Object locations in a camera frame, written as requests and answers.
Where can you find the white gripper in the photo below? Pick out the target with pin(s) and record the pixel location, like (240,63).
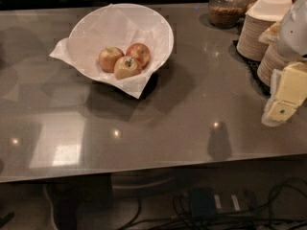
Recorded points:
(294,33)

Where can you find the red apple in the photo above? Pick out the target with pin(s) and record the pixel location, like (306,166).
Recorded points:
(140,52)

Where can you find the front red-yellow apple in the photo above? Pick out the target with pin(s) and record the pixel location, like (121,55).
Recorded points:
(126,67)

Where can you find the red-yellow apple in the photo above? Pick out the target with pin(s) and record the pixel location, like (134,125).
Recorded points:
(108,57)
(126,67)

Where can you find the white bowl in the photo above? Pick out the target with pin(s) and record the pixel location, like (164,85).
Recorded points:
(118,29)

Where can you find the left red-yellow apple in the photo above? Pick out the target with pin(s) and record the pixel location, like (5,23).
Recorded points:
(108,57)

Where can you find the black mat under plates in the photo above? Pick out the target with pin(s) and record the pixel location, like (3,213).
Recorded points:
(252,67)

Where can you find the tall stack of plates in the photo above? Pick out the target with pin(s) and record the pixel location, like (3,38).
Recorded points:
(249,45)

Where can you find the glass jar with grains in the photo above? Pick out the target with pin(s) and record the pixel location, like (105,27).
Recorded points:
(226,13)

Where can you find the blue power adapter box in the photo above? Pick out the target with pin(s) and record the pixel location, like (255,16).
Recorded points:
(202,202)

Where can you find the white paper liner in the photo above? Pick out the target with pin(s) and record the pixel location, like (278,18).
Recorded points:
(92,39)

